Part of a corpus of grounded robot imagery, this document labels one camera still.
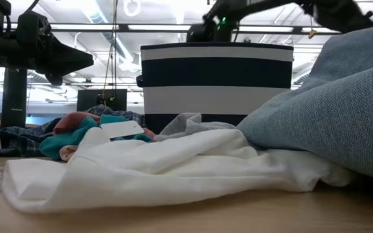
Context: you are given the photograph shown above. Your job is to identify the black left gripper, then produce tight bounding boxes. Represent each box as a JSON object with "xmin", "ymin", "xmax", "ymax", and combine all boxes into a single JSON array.
[{"xmin": 15, "ymin": 11, "xmax": 95, "ymax": 87}]

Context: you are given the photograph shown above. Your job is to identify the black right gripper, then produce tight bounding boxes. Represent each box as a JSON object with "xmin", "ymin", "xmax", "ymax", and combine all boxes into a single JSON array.
[{"xmin": 186, "ymin": 23, "xmax": 221, "ymax": 43}]

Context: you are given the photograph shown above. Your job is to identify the red salmon garment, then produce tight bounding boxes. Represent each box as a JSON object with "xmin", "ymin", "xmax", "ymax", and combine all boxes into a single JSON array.
[{"xmin": 52, "ymin": 111, "xmax": 102, "ymax": 136}]

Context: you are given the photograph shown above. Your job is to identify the teal garment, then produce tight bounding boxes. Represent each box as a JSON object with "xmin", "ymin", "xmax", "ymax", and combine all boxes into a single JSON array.
[
  {"xmin": 40, "ymin": 116, "xmax": 99, "ymax": 161},
  {"xmin": 98, "ymin": 114, "xmax": 153, "ymax": 143}
]

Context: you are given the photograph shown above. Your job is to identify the blue plaid shirt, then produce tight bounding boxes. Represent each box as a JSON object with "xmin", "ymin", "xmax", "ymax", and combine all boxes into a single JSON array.
[{"xmin": 0, "ymin": 104, "xmax": 147, "ymax": 158}]

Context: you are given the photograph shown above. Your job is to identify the pale pink garment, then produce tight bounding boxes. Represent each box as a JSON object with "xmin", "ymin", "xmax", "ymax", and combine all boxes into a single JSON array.
[{"xmin": 59, "ymin": 144, "xmax": 80, "ymax": 162}]

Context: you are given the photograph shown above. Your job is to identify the large white paper tag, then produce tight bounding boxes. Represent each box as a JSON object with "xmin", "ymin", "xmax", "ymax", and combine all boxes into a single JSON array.
[{"xmin": 100, "ymin": 120, "xmax": 145, "ymax": 140}]

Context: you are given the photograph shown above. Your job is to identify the grey garment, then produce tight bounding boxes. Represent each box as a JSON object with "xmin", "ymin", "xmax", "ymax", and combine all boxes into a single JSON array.
[{"xmin": 153, "ymin": 112, "xmax": 239, "ymax": 142}]

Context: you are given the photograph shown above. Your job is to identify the light blue denim garment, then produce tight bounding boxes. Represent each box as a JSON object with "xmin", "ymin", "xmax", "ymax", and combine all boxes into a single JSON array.
[{"xmin": 236, "ymin": 24, "xmax": 373, "ymax": 182}]

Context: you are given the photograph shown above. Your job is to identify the navy white striped fabric basket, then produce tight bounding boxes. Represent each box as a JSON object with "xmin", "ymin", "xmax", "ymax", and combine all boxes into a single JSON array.
[{"xmin": 136, "ymin": 41, "xmax": 295, "ymax": 135}]

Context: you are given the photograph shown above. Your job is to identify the black monitor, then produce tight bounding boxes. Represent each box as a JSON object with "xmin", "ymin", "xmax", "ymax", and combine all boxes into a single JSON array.
[{"xmin": 76, "ymin": 89, "xmax": 128, "ymax": 113}]

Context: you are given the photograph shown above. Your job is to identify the yellow hanging tag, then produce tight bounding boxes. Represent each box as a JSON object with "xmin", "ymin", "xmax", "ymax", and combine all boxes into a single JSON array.
[{"xmin": 308, "ymin": 16, "xmax": 317, "ymax": 39}]

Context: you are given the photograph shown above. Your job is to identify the white garment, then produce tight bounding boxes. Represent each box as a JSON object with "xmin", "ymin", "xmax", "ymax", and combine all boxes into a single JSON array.
[{"xmin": 1, "ymin": 128, "xmax": 357, "ymax": 214}]

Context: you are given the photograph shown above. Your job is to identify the hanging thin cables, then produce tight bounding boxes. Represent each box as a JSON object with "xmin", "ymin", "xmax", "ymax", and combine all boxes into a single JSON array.
[{"xmin": 102, "ymin": 0, "xmax": 119, "ymax": 107}]

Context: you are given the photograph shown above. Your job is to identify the black frame post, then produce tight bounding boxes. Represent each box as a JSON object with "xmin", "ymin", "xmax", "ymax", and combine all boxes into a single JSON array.
[{"xmin": 1, "ymin": 67, "xmax": 28, "ymax": 129}]

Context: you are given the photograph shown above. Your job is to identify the white ceiling ring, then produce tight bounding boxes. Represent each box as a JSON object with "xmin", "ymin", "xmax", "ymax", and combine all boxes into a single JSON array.
[{"xmin": 123, "ymin": 0, "xmax": 141, "ymax": 17}]

